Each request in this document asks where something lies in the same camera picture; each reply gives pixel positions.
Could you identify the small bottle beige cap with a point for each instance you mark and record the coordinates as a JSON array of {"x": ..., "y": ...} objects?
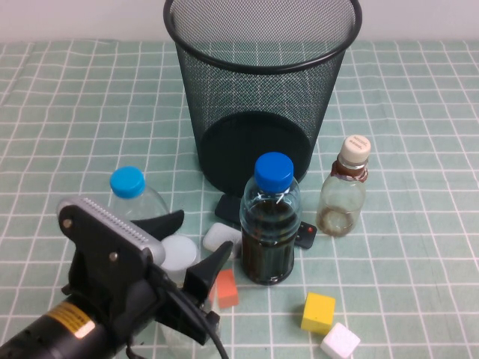
[{"x": 342, "y": 202}]

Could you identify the orange cube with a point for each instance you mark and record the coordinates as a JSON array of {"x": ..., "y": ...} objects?
[{"x": 228, "y": 289}]

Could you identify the white rounded case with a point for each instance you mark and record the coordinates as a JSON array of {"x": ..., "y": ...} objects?
[{"x": 217, "y": 235}]

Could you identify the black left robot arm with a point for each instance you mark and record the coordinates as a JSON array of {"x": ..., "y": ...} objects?
[{"x": 37, "y": 336}]

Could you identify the clear bottle light blue cap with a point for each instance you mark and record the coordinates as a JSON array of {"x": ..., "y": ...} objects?
[{"x": 127, "y": 183}]

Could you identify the dark liquid bottle blue cap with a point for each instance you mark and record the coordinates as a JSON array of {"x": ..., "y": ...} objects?
[{"x": 269, "y": 232}]

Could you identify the white cube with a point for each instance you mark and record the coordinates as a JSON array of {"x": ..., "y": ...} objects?
[{"x": 340, "y": 342}]

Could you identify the black mesh wastebasket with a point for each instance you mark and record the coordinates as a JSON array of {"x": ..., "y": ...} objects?
[{"x": 262, "y": 93}]

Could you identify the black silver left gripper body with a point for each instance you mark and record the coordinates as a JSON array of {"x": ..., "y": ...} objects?
[{"x": 108, "y": 254}]

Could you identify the yellow cube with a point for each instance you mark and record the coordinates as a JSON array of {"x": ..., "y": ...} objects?
[{"x": 318, "y": 312}]

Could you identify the clear bottle white cap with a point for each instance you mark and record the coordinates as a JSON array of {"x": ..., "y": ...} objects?
[{"x": 179, "y": 250}]

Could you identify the black remote control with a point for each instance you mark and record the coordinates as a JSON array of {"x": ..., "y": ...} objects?
[{"x": 228, "y": 209}]

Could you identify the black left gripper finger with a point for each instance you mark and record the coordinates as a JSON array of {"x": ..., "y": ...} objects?
[
  {"x": 206, "y": 276},
  {"x": 164, "y": 224}
]

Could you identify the green checked tablecloth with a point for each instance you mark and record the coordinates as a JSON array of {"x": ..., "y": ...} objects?
[{"x": 411, "y": 187}]

